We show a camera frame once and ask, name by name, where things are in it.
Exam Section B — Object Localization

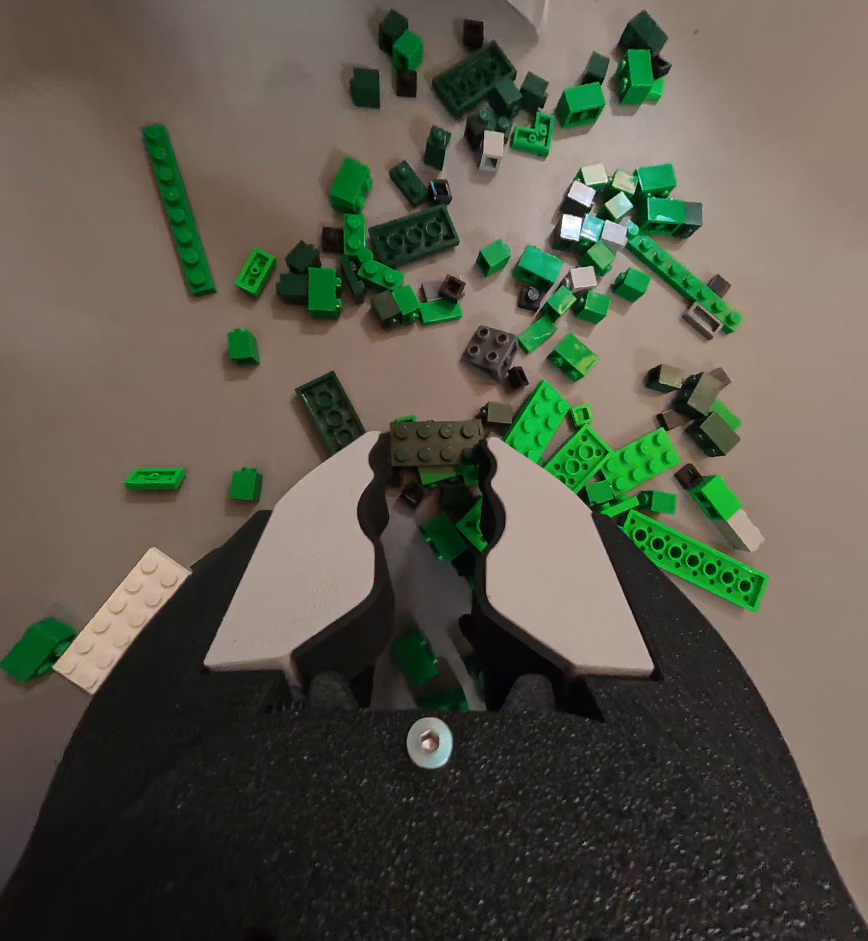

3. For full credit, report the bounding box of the grey square studded block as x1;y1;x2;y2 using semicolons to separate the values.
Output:
462;325;520;373

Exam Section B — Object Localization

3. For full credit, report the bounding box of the dark green studded brick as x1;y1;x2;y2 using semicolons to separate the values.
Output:
388;418;485;469

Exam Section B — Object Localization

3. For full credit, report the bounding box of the green sloped toy block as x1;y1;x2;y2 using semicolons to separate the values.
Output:
0;616;79;682

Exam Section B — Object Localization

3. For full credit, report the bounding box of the green holed toy plate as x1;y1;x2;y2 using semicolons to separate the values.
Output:
620;509;770;613

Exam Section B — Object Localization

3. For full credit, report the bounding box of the pile of green toy bricks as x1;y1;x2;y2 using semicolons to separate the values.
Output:
125;9;769;707

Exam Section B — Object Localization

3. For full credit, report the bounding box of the white toy plate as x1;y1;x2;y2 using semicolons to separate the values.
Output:
53;547;192;695

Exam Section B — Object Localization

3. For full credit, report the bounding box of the grey desk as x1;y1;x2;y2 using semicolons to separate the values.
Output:
0;0;868;941

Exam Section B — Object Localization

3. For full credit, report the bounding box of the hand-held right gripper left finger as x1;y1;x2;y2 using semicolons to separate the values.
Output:
204;430;398;708

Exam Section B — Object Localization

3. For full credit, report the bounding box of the long narrow green strip plate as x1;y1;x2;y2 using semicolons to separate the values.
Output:
141;124;217;297

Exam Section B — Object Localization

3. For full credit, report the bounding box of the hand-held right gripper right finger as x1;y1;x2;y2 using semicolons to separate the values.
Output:
471;437;659;720

